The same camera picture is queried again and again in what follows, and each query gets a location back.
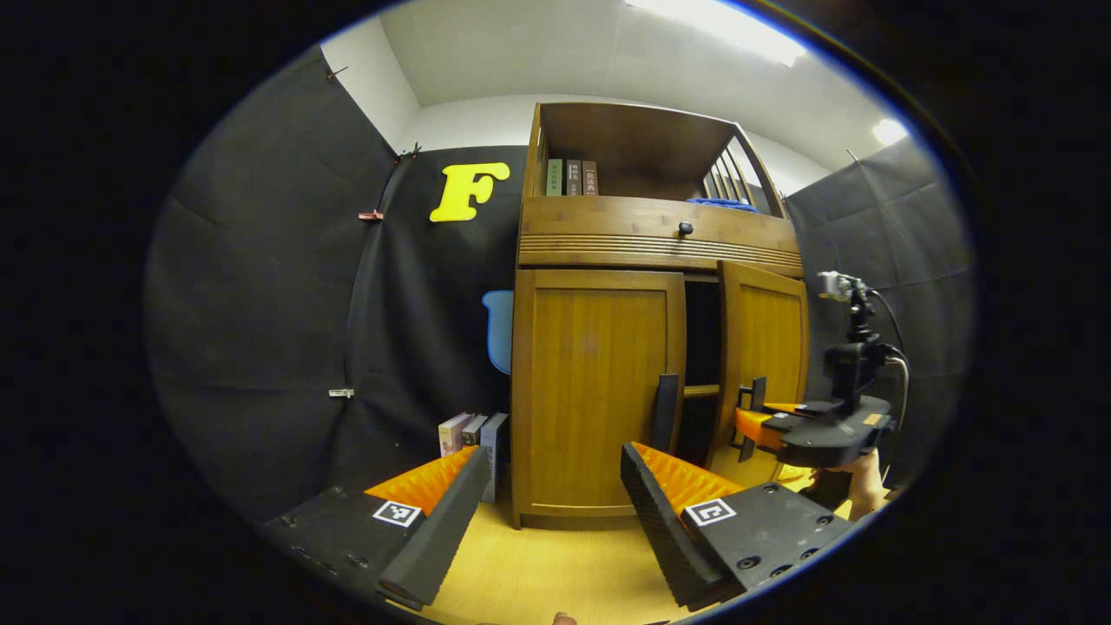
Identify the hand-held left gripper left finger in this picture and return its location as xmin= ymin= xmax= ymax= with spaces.
xmin=260 ymin=445 xmax=491 ymax=611

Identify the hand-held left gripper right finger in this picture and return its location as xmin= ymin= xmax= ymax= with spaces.
xmin=620 ymin=441 xmax=856 ymax=611

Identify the wooden cabinet door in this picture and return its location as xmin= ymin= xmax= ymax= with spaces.
xmin=512 ymin=267 xmax=688 ymax=529
xmin=705 ymin=260 xmax=810 ymax=487

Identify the wooden double-door shoe cabinet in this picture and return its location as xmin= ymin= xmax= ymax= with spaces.
xmin=510 ymin=102 xmax=812 ymax=530

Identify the wooden cabinet drawer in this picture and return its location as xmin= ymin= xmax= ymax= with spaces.
xmin=518 ymin=195 xmax=804 ymax=279

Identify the light grey book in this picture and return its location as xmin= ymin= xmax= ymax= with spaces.
xmin=479 ymin=412 xmax=509 ymax=504

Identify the pale pink book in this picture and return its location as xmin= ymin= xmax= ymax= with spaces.
xmin=438 ymin=412 xmax=474 ymax=458

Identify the black backdrop cloth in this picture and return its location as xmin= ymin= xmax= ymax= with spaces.
xmin=146 ymin=43 xmax=975 ymax=522

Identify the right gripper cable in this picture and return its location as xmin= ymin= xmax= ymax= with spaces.
xmin=868 ymin=291 xmax=910 ymax=435

